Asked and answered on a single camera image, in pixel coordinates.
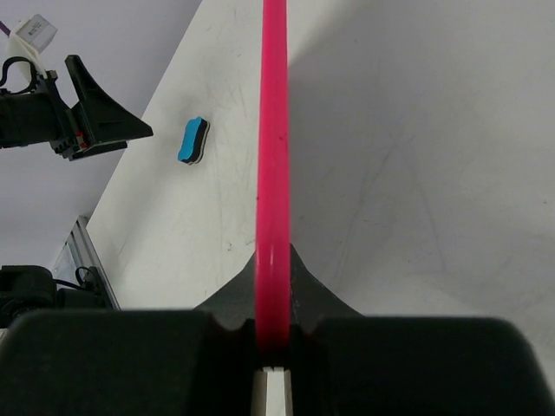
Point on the blue whiteboard eraser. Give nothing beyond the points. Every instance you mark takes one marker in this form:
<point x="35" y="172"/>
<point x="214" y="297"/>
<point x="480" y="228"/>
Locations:
<point x="194" y="139"/>

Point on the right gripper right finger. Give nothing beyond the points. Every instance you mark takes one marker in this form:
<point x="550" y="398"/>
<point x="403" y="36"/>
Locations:
<point x="346" y="363"/>

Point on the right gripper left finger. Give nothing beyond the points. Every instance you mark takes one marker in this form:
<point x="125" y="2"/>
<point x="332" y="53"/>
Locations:
<point x="143" y="362"/>

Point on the aluminium mounting rail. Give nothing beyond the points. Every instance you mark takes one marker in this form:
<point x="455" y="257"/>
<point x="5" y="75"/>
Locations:
<point x="82" y="260"/>

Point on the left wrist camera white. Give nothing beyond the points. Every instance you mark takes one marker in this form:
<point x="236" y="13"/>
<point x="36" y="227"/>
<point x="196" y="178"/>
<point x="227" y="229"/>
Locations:
<point x="30" y="38"/>

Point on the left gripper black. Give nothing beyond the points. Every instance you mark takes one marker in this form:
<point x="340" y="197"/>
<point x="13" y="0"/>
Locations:
<point x="39" y="115"/>

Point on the pink framed whiteboard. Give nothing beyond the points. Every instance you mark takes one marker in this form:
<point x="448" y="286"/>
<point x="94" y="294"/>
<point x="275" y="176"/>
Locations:
<point x="273" y="225"/>

